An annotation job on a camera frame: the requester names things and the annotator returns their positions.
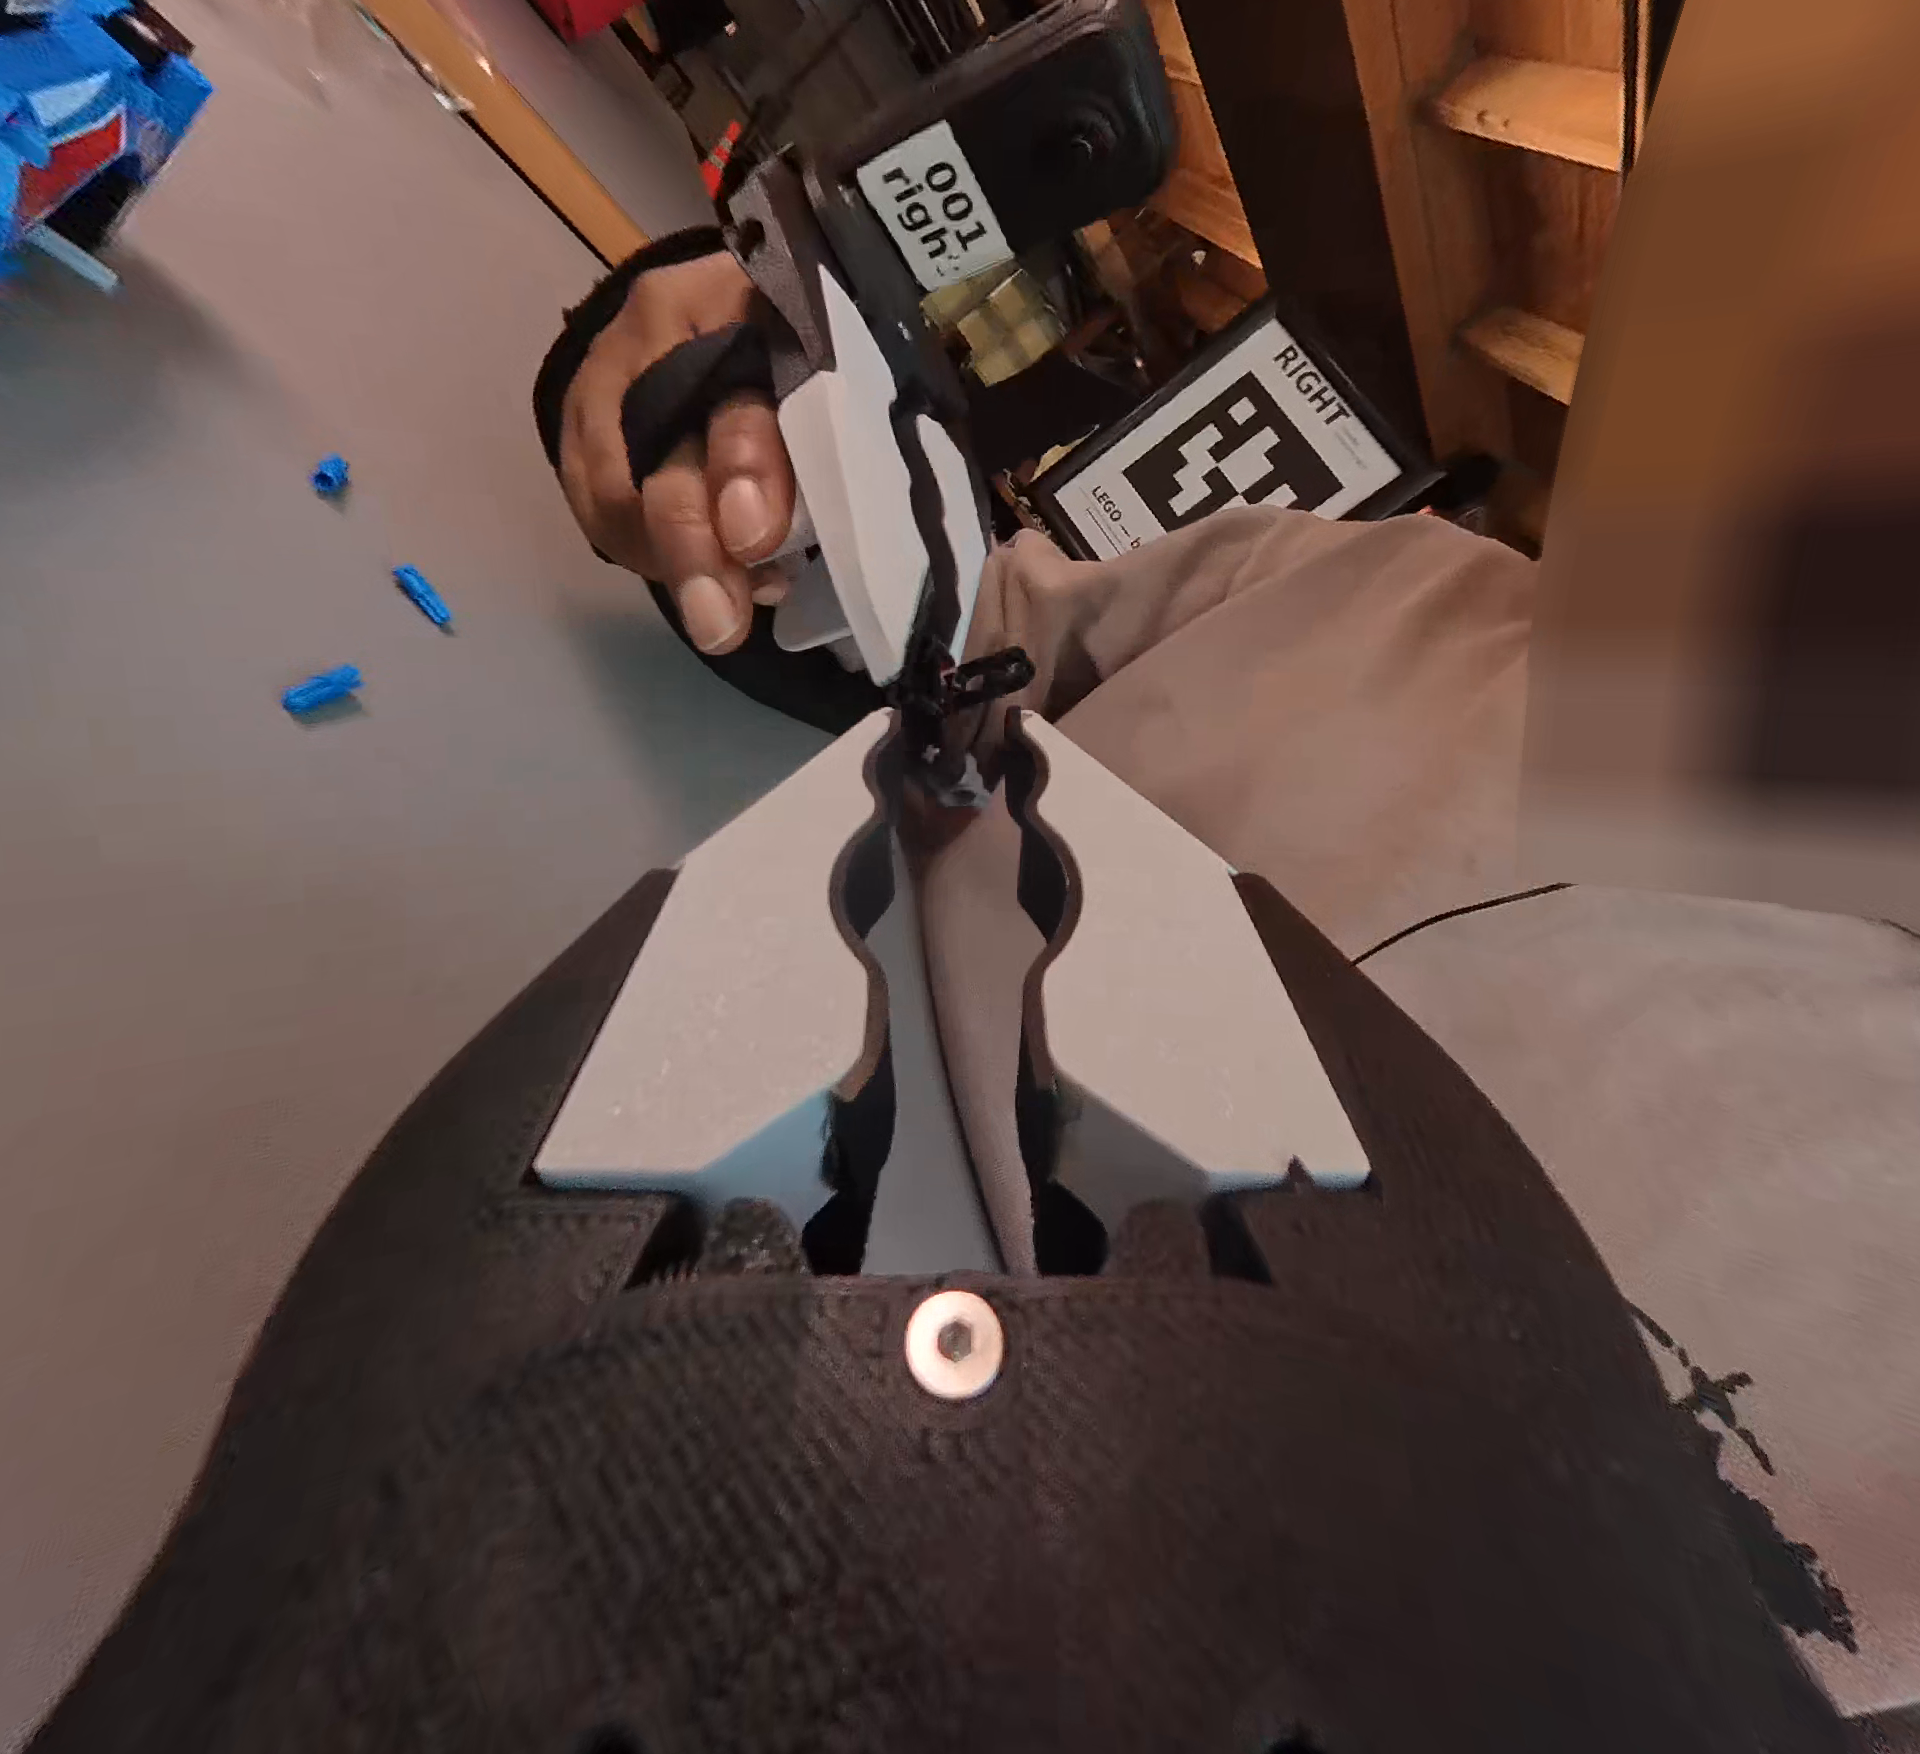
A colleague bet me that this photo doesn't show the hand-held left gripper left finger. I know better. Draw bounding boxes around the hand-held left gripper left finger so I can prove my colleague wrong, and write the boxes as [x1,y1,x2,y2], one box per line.
[533,708,902,1194]

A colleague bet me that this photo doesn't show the person's right hand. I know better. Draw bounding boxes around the person's right hand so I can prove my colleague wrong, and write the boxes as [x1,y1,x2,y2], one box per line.
[554,261,821,657]

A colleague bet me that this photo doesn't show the black thin frame piece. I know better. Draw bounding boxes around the black thin frame piece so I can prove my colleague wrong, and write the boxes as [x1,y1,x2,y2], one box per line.
[897,644,1038,716]

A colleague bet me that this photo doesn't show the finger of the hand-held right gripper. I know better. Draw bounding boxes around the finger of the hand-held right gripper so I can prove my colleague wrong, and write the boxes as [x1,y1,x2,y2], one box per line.
[907,410,997,657]
[777,277,942,680]

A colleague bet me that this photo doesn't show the toy race car model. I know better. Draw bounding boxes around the toy race car model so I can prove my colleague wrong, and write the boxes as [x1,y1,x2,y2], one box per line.
[0,0,213,286]

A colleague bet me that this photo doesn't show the black framed marker sign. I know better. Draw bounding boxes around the black framed marker sign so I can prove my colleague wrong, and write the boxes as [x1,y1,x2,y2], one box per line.
[1033,307,1442,565]

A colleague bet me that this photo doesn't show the grey desk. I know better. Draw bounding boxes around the grey desk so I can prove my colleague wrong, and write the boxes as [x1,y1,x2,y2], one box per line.
[0,0,963,1486]

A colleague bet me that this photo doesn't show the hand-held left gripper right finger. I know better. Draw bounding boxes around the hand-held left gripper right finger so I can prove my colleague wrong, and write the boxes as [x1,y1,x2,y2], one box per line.
[1002,708,1374,1194]

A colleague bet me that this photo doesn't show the wooden shelf unit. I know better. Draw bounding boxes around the wooden shelf unit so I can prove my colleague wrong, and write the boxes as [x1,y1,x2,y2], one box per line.
[975,0,1652,542]

